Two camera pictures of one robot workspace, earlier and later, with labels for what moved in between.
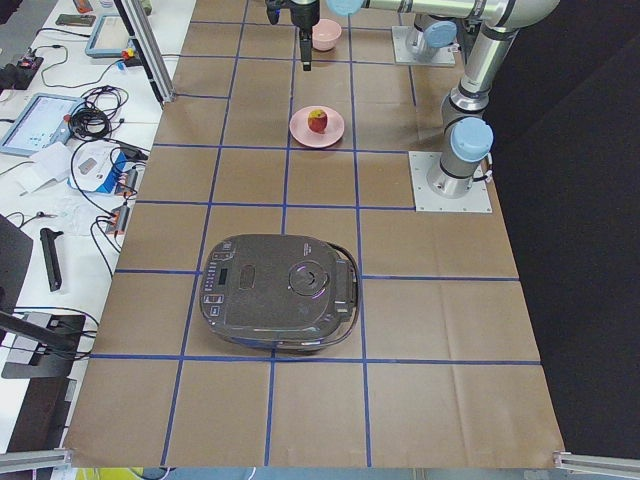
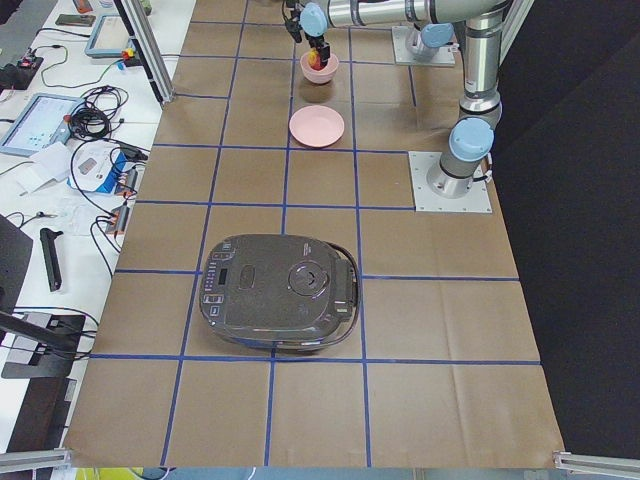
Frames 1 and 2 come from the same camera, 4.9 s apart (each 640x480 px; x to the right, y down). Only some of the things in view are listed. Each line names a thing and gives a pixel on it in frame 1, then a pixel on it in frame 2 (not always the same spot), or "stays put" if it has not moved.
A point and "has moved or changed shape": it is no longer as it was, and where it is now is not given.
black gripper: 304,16 → 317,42
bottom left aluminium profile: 35,459 stays put
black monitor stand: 32,345 stays put
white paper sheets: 49,163 stays put
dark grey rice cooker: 280,292 stays put
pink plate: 301,133 stays put
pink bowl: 325,34 has moved or changed shape
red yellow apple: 317,121 → 314,59
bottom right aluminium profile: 609,465 stays put
